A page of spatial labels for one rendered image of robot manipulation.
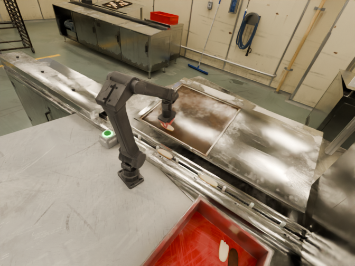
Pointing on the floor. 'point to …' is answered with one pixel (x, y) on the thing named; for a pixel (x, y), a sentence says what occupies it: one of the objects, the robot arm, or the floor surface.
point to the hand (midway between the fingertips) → (167, 125)
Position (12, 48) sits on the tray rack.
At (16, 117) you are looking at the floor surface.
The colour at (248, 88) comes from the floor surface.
